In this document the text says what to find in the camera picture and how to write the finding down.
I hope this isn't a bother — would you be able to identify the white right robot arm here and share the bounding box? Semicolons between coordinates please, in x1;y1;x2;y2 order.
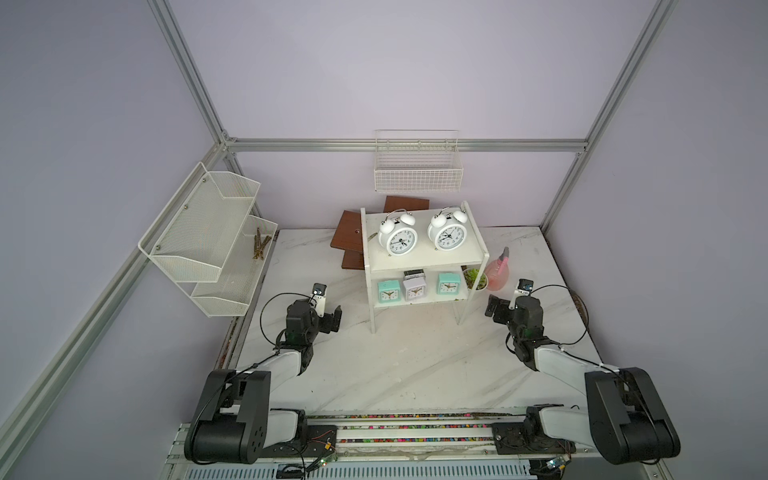
485;295;681;465

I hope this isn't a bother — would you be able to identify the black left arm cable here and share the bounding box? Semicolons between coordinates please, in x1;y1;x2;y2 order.
188;292;316;466

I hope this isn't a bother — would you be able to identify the white mesh wall bin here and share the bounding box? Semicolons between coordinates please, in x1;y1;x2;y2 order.
138;163;260;283
189;215;278;317

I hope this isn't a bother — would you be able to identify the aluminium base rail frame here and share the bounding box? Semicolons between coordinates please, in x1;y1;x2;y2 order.
160;412;672;479

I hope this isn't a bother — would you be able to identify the green succulent in white pot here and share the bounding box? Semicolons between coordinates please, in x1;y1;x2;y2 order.
463;268;488;291

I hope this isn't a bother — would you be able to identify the white wire wall basket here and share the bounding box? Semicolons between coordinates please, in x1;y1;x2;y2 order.
373;129;464;194

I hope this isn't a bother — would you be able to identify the clear square alarm clock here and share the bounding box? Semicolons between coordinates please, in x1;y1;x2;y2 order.
403;275;427;302
403;269;426;281

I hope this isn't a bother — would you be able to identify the white mesh lower wall bin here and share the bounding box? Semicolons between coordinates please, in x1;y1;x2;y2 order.
189;215;278;317

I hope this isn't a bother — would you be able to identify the pink spray bottle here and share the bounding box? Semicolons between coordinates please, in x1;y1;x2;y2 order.
484;247;509;291

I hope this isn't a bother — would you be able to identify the white two-tier shelf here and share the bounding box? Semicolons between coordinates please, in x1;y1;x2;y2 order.
360;201;490;332

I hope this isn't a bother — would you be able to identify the white twin-bell alarm clock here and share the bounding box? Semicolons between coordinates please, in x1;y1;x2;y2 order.
376;209;418;256

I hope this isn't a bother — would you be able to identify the white mesh upper wall bin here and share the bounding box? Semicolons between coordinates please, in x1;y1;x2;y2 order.
138;163;260;283

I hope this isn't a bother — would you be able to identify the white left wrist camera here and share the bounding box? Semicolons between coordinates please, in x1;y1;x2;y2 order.
310;283;327;318

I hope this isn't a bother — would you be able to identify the brown wooden step stand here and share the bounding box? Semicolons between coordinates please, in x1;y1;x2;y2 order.
330;195;430;270

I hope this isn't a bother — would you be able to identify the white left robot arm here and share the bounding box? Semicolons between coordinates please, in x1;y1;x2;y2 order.
184;297;343;465

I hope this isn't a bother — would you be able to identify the mint green alarm clock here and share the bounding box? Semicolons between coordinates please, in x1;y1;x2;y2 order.
437;272;461;296
377;279;401;303

